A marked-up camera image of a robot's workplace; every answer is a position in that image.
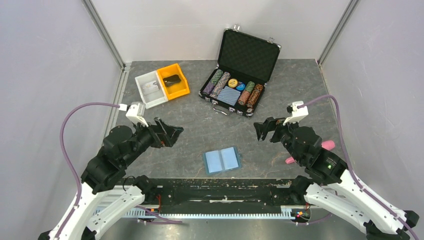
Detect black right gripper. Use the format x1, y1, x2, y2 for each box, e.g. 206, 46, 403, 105
253, 114, 304, 164

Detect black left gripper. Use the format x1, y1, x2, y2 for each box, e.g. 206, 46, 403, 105
122, 116, 184, 167

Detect brown orange chip stack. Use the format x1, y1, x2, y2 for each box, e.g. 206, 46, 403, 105
246, 84, 264, 108

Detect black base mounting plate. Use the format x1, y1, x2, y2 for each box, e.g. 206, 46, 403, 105
115, 177, 323, 215

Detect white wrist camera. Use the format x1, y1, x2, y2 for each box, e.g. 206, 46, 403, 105
118, 101, 149, 127
283, 101, 309, 125

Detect green red chip stack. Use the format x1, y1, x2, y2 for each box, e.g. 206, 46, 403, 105
244, 81, 256, 93

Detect green poker chip stack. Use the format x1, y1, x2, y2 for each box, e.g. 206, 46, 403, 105
209, 69, 224, 86

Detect white slotted cable duct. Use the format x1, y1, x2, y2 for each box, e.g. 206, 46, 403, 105
122, 208, 295, 220

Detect yellow plastic bin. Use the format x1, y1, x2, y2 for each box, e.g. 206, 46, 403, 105
157, 63, 191, 101

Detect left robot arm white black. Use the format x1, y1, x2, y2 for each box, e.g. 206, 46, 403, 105
38, 117, 184, 240

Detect red poker chip stack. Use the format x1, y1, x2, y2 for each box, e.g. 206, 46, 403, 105
237, 90, 251, 106

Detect silver card in white bin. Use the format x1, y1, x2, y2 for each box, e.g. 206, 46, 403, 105
141, 80, 161, 95

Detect pink grey chip stack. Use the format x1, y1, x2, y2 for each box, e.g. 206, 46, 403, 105
209, 72, 231, 98

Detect white plastic bin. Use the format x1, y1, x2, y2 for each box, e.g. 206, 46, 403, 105
134, 70, 169, 109

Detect pink cylindrical tube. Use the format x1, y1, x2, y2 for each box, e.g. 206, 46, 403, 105
285, 140, 336, 164

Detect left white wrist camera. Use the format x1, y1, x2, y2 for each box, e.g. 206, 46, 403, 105
118, 101, 149, 127

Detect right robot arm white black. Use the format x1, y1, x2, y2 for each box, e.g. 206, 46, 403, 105
253, 117, 420, 240

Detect black poker chip case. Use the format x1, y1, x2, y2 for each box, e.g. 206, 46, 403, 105
198, 28, 281, 118

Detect black card in yellow bin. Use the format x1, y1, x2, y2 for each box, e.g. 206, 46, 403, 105
163, 74, 182, 88

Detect blue card holder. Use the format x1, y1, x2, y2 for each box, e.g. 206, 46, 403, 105
202, 146, 242, 175

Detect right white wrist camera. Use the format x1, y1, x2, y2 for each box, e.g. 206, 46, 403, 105
283, 101, 309, 125

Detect blue round chip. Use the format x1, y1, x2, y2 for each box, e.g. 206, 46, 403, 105
235, 82, 246, 92

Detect yellow dealer button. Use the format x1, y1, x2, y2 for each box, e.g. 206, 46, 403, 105
227, 78, 238, 88

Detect blue playing card deck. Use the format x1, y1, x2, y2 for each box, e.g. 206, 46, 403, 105
216, 86, 241, 106

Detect purple poker chip stack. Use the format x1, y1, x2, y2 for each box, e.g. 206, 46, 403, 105
202, 82, 215, 96

